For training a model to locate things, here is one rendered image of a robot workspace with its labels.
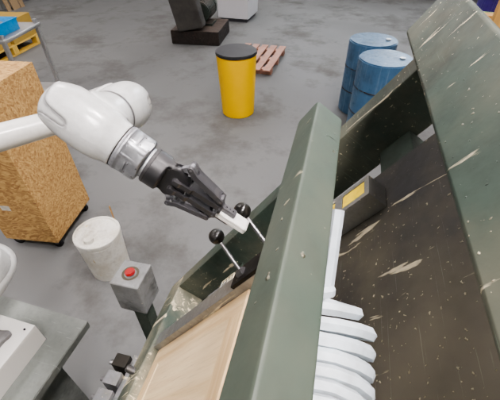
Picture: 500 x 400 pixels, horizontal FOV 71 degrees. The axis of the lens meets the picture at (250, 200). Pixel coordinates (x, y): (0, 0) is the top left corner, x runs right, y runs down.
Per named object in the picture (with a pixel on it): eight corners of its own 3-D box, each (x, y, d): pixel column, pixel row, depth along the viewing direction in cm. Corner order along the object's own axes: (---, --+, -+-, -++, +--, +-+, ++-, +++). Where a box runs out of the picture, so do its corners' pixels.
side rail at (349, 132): (207, 287, 141) (184, 274, 139) (462, 84, 69) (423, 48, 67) (202, 300, 137) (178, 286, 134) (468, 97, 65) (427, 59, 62)
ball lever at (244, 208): (274, 254, 76) (237, 205, 78) (284, 246, 74) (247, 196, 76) (264, 262, 73) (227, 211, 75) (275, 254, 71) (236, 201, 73)
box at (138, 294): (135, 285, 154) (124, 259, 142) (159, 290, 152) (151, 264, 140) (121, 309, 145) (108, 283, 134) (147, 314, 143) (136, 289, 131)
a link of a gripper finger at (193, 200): (167, 186, 68) (165, 190, 69) (214, 218, 71) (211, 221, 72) (175, 175, 71) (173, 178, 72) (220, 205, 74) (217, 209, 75)
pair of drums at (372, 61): (392, 102, 446) (411, 33, 391) (393, 147, 369) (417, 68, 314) (340, 96, 461) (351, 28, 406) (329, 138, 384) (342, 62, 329)
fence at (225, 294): (169, 338, 122) (159, 333, 121) (385, 187, 60) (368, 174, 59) (163, 352, 118) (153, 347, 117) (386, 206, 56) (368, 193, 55)
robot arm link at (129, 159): (116, 143, 61) (146, 163, 62) (140, 118, 67) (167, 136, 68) (101, 173, 66) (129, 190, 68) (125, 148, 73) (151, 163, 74)
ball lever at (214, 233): (244, 275, 84) (213, 230, 86) (253, 269, 81) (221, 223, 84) (235, 283, 81) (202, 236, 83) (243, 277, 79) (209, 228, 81)
